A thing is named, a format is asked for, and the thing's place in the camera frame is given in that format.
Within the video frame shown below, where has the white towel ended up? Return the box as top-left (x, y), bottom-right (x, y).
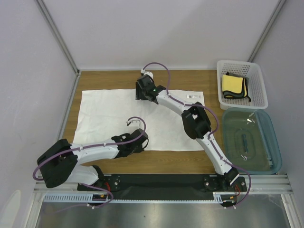
top-left (73, 89), bottom-right (202, 151)

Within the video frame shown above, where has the dark grey towel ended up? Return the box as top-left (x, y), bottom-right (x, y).
top-left (222, 72), bottom-right (251, 102)

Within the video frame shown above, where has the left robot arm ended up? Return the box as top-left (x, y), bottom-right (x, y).
top-left (33, 128), bottom-right (149, 190)

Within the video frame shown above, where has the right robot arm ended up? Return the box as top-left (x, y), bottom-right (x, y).
top-left (135, 73), bottom-right (239, 191)

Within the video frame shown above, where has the white perforated plastic basket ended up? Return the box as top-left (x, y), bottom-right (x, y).
top-left (217, 60), bottom-right (268, 110)

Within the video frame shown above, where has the clear teal plastic bin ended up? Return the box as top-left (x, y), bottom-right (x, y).
top-left (222, 108), bottom-right (282, 175)

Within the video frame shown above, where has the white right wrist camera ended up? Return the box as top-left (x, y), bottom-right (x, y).
top-left (141, 69), bottom-right (153, 78)

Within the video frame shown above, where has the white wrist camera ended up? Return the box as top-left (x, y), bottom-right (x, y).
top-left (126, 119), bottom-right (141, 128)
top-left (141, 69), bottom-right (153, 78)

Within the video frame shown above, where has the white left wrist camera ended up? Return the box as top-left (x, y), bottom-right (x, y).
top-left (126, 119), bottom-right (141, 128)

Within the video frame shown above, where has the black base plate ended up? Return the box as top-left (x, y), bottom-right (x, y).
top-left (77, 173), bottom-right (247, 201)

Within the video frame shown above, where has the grey slotted cable duct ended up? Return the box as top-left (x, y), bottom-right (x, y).
top-left (43, 193), bottom-right (235, 204)

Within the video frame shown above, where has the left aluminium corner post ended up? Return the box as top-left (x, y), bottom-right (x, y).
top-left (34, 0), bottom-right (81, 76)

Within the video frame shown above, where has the aluminium corner post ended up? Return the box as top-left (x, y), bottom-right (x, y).
top-left (247, 0), bottom-right (288, 62)
top-left (34, 0), bottom-right (81, 76)

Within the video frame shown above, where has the aluminium frame rail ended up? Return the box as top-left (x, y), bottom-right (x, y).
top-left (34, 174), bottom-right (293, 194)

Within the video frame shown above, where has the right aluminium corner post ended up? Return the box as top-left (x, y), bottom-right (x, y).
top-left (247, 0), bottom-right (288, 62)

